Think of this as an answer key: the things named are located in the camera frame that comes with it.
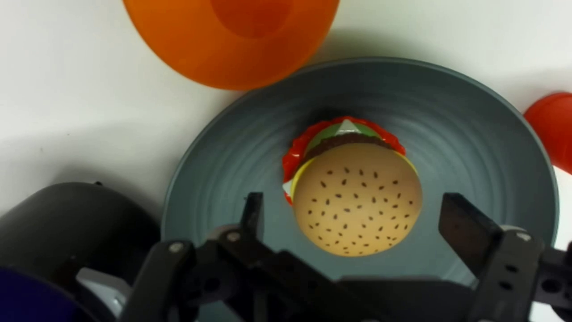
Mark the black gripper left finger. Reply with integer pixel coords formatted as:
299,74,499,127
240,192,265,238

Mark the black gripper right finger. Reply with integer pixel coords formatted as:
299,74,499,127
438,193,504,279

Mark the toy burger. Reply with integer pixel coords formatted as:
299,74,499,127
283,117,422,258

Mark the small red cup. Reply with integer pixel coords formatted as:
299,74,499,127
524,91,572,174

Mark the orange plastic cup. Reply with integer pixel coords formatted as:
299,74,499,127
124,0,340,90

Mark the dark blue bowl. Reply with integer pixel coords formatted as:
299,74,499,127
0,183,159,322

